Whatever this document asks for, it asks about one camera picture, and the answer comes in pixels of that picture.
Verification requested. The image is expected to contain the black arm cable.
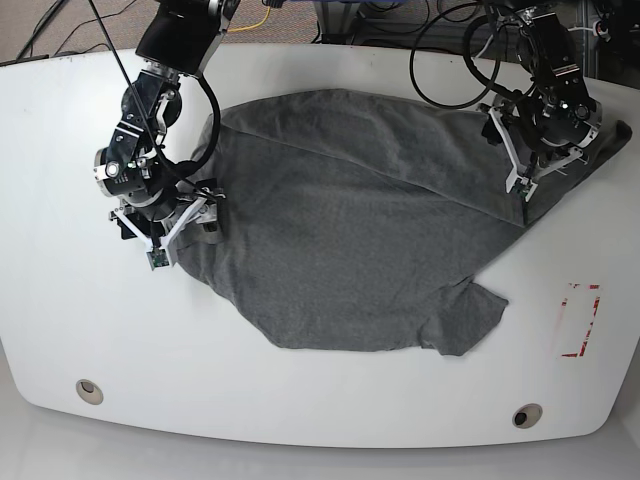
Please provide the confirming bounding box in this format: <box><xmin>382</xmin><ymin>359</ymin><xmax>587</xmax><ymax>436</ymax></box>
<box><xmin>408</xmin><ymin>0</ymin><xmax>531</xmax><ymax>110</ymax></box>
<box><xmin>164</xmin><ymin>74</ymin><xmax>223</xmax><ymax>181</ymax></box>

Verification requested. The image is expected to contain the right table cable grommet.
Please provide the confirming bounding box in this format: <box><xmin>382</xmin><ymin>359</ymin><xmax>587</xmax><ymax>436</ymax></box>
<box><xmin>512</xmin><ymin>403</ymin><xmax>543</xmax><ymax>429</ymax></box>

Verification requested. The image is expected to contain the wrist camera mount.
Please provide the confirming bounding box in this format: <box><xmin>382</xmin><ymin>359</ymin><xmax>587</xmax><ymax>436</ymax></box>
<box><xmin>477</xmin><ymin>98</ymin><xmax>588</xmax><ymax>203</ymax></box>
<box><xmin>109</xmin><ymin>179</ymin><xmax>226</xmax><ymax>270</ymax></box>

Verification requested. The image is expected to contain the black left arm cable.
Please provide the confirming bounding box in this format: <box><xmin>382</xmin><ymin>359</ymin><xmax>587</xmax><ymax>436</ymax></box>
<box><xmin>408</xmin><ymin>0</ymin><xmax>531</xmax><ymax>110</ymax></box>

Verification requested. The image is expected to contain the left table cable grommet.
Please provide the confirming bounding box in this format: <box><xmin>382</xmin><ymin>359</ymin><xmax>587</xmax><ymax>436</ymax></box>
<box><xmin>76</xmin><ymin>379</ymin><xmax>104</xmax><ymax>406</ymax></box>

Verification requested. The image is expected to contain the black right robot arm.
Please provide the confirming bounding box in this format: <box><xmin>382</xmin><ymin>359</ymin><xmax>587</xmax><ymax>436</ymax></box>
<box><xmin>94</xmin><ymin>1</ymin><xmax>239</xmax><ymax>246</ymax></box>

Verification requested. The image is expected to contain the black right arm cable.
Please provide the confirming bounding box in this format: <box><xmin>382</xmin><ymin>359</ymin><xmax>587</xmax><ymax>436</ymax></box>
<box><xmin>164</xmin><ymin>74</ymin><xmax>223</xmax><ymax>181</ymax></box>

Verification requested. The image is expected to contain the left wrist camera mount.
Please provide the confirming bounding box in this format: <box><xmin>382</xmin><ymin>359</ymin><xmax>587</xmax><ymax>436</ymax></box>
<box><xmin>477</xmin><ymin>98</ymin><xmax>588</xmax><ymax>203</ymax></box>

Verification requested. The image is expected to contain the yellow cable on floor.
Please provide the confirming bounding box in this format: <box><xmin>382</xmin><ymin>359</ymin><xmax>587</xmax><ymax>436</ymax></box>
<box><xmin>227</xmin><ymin>5</ymin><xmax>274</xmax><ymax>34</ymax></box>

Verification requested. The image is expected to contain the red tape rectangle marking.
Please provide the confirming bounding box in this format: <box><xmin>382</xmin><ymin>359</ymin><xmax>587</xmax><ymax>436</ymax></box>
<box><xmin>555</xmin><ymin>283</ymin><xmax>603</xmax><ymax>358</ymax></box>

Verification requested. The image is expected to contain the table cable grommet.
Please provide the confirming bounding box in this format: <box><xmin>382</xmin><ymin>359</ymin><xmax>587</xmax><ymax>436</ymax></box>
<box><xmin>76</xmin><ymin>379</ymin><xmax>104</xmax><ymax>406</ymax></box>
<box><xmin>512</xmin><ymin>403</ymin><xmax>543</xmax><ymax>429</ymax></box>

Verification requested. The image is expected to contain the grey t-shirt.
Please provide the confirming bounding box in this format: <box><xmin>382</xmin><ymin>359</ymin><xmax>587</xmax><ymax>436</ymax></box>
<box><xmin>177</xmin><ymin>90</ymin><xmax>632</xmax><ymax>356</ymax></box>

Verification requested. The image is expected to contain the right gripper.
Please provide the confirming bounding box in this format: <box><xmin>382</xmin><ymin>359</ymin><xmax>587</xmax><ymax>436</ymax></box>
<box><xmin>116</xmin><ymin>187</ymin><xmax>221</xmax><ymax>240</ymax></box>

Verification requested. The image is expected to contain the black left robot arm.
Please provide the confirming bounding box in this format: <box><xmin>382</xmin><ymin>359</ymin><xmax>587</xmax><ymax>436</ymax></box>
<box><xmin>494</xmin><ymin>1</ymin><xmax>602</xmax><ymax>156</ymax></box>

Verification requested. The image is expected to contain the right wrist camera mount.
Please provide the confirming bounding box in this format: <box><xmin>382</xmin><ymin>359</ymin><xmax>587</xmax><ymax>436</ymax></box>
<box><xmin>109</xmin><ymin>179</ymin><xmax>226</xmax><ymax>270</ymax></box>

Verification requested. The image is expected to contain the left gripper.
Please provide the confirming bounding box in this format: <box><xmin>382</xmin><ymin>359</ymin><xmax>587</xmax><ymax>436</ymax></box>
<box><xmin>481</xmin><ymin>112</ymin><xmax>575</xmax><ymax>160</ymax></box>

